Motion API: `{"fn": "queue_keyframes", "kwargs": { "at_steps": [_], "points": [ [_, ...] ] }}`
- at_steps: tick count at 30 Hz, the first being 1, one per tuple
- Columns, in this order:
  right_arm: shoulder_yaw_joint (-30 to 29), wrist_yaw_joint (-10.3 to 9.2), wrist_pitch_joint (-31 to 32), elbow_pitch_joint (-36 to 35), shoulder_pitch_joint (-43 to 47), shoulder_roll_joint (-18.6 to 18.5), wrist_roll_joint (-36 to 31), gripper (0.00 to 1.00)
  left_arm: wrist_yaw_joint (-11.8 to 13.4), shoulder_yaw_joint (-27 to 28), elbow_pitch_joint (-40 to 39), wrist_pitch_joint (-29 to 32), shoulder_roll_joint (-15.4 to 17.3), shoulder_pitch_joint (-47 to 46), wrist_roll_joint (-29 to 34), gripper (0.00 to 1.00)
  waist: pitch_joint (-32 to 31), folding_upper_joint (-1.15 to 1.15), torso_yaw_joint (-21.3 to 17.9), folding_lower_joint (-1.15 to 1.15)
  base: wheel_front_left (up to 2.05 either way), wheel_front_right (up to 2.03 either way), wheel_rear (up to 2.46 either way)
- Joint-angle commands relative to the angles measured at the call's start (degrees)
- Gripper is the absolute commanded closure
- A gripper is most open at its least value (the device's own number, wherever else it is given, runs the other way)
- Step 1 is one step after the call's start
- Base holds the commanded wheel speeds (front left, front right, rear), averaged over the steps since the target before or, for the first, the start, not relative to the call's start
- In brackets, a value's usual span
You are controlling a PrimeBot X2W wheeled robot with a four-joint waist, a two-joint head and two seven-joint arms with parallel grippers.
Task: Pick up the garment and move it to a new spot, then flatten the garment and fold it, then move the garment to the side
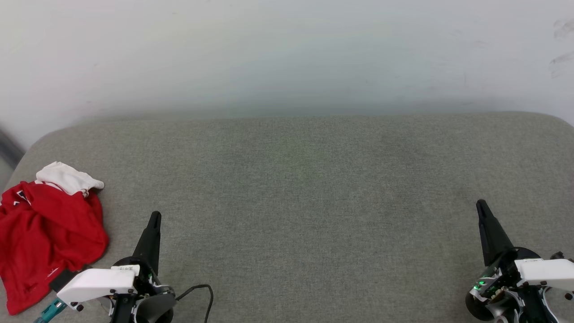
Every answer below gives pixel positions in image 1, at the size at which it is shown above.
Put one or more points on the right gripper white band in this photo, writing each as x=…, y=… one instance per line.
x=542, y=271

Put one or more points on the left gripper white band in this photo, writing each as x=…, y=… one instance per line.
x=96, y=282

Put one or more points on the red and white shirt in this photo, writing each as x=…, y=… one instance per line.
x=45, y=233

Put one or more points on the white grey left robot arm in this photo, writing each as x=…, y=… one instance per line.
x=154, y=308

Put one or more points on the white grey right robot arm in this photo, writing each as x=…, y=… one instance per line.
x=498, y=310

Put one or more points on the grey fabric sofa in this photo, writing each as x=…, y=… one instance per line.
x=296, y=202

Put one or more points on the dark baseboard strip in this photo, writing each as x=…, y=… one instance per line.
x=9, y=150

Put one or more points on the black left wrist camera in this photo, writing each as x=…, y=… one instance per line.
x=63, y=280

